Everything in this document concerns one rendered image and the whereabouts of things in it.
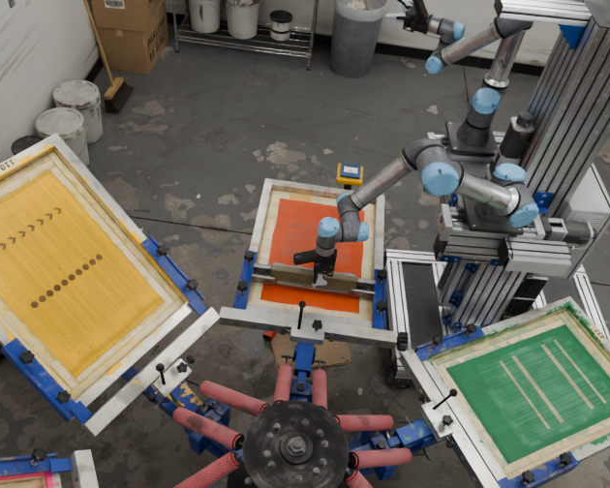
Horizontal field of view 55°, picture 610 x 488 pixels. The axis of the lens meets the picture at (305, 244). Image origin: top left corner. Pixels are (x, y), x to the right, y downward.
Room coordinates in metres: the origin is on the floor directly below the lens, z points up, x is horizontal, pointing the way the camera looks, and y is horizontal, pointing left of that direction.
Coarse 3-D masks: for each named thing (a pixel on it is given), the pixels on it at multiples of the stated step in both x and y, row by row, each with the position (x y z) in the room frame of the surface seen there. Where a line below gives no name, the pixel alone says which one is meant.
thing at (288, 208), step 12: (288, 204) 2.01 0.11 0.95; (300, 204) 2.02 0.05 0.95; (312, 204) 2.03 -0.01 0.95; (288, 216) 1.93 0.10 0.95; (300, 216) 1.94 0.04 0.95; (312, 216) 1.95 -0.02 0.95; (276, 228) 1.85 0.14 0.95; (276, 240) 1.77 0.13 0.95; (276, 252) 1.70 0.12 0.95; (288, 264) 1.64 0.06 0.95; (300, 264) 1.65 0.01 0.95; (312, 264) 1.66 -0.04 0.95; (264, 288) 1.50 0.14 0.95; (276, 288) 1.51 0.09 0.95; (288, 288) 1.51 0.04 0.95; (300, 288) 1.52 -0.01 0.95; (276, 300) 1.44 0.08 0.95; (288, 300) 1.45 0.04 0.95; (300, 300) 1.46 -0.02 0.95
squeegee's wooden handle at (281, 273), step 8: (272, 264) 1.54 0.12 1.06; (272, 272) 1.52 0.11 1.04; (280, 272) 1.52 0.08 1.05; (288, 272) 1.52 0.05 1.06; (296, 272) 1.52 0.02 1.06; (304, 272) 1.52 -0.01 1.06; (312, 272) 1.53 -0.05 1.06; (280, 280) 1.52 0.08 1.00; (288, 280) 1.52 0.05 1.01; (296, 280) 1.52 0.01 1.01; (304, 280) 1.52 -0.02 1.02; (312, 280) 1.52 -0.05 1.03; (328, 280) 1.52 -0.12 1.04; (336, 280) 1.52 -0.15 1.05; (344, 280) 1.52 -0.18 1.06; (352, 280) 1.52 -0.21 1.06; (336, 288) 1.52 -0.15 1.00; (344, 288) 1.52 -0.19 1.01; (352, 288) 1.52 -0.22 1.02
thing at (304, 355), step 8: (304, 344) 1.20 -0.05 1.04; (312, 344) 1.20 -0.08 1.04; (296, 352) 1.16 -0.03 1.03; (304, 352) 1.16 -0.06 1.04; (312, 352) 1.17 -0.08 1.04; (296, 360) 1.13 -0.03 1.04; (304, 360) 1.13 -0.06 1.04; (312, 360) 1.14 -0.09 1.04; (296, 368) 1.09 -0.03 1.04; (304, 368) 1.10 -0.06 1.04
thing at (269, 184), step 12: (276, 180) 2.13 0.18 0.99; (264, 192) 2.03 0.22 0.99; (300, 192) 2.09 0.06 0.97; (312, 192) 2.10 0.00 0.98; (324, 192) 2.09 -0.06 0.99; (336, 192) 2.10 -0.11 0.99; (348, 192) 2.12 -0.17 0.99; (264, 204) 1.95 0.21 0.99; (264, 216) 1.88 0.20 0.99; (252, 240) 1.72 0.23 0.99; (372, 300) 1.50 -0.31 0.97; (264, 312) 1.35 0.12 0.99; (276, 312) 1.36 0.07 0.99; (288, 312) 1.37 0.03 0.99; (372, 312) 1.44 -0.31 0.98; (360, 324) 1.36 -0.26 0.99
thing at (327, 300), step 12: (324, 216) 1.97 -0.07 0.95; (336, 216) 1.98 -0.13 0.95; (360, 216) 2.00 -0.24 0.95; (360, 252) 1.77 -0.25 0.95; (336, 264) 1.68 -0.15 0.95; (360, 264) 1.70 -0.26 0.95; (360, 276) 1.63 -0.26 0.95; (312, 300) 1.47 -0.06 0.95; (324, 300) 1.48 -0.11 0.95; (336, 300) 1.49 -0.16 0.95; (348, 300) 1.49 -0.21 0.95
